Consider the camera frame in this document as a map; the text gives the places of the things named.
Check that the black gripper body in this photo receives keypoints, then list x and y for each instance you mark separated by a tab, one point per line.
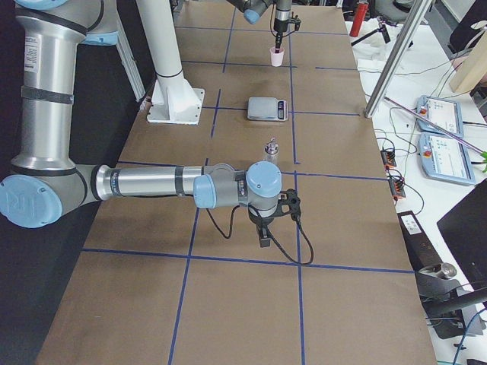
280	20
260	221

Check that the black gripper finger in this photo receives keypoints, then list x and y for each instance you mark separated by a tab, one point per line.
277	42
263	235

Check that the pink paper cup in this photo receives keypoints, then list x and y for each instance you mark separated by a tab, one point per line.
276	56

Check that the glass sauce dispenser bottle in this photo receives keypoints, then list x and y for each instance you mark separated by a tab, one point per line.
271	151

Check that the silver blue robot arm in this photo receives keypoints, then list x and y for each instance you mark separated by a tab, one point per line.
106	126
253	10

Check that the digital kitchen scale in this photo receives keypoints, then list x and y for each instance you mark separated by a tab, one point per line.
267	109

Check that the red cylinder bottle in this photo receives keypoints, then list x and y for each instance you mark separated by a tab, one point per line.
359	16

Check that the orange black connector module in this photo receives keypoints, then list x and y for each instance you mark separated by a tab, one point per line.
388	158
397	184

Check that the long metal grabber stick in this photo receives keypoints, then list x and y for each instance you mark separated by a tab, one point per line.
466	144

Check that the black box with white label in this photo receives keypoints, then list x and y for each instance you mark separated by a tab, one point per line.
420	250

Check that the far blue teach pendant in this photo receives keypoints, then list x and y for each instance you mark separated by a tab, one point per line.
443	112

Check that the blue teach pendant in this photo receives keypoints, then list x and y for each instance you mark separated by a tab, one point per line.
443	112
445	159

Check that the near blue teach pendant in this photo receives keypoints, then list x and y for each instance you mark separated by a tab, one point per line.
445	159

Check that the black computer monitor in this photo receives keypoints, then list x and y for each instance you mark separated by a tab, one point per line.
463	229

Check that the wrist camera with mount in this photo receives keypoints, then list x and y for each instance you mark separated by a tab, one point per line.
295	21
289	204

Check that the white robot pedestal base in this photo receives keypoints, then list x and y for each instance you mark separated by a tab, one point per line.
173	100

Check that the aluminium frame post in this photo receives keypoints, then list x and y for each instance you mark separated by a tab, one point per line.
403	40

